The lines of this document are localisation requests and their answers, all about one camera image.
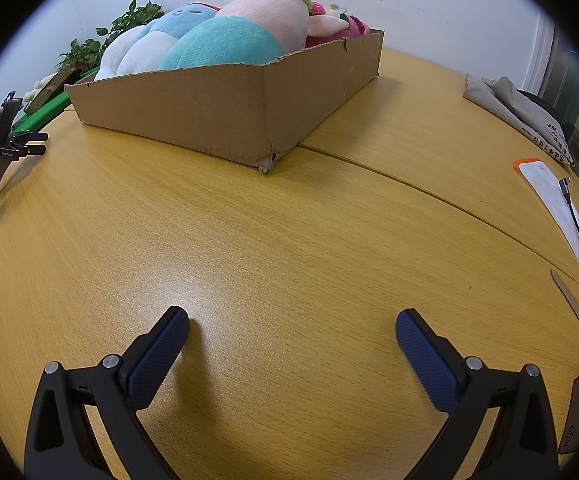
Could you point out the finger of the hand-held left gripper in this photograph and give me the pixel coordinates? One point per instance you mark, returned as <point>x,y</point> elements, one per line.
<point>31,136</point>
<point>29,151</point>

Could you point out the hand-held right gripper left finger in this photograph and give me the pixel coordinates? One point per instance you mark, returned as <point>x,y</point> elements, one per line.
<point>159,360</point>

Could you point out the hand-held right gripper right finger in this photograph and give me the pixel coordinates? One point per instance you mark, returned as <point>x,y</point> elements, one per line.
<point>427,365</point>

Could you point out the brown cardboard box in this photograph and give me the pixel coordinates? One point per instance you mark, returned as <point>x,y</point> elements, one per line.
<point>194,105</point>

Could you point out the light blue plush toy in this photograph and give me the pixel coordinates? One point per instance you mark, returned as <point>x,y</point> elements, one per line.
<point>182,22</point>

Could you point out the white fluffy object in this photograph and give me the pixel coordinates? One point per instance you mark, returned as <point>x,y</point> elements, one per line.
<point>36,87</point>

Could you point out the tan flat board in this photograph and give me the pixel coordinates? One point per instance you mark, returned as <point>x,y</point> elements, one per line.
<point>49,89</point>

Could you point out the green potted plant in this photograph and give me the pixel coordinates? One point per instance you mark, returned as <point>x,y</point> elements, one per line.
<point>134,20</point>
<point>80,54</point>

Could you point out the small cardboard strip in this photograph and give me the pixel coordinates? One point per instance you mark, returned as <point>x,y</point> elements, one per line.
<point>567,296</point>

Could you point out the white paper sheet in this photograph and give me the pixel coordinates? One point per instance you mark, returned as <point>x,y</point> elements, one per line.
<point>549,195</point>

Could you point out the teal and pink plush toy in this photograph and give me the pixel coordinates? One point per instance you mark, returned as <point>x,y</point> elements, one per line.
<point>249,20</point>

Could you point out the grey cloth bag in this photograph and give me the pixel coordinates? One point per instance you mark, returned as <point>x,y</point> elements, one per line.
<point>509,97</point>

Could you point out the grey metal window frame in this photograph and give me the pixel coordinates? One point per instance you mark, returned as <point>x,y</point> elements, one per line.
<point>542,55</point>

